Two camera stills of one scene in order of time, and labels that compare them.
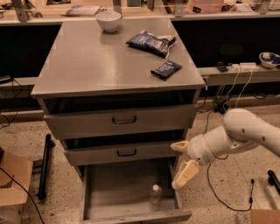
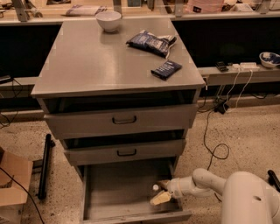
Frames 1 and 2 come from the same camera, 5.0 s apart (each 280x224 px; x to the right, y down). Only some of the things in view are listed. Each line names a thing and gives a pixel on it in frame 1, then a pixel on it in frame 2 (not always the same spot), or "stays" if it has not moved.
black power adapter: (220, 108) stays
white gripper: (199, 150) → (177, 188)
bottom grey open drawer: (129, 192) stays
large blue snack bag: (152, 43) stays
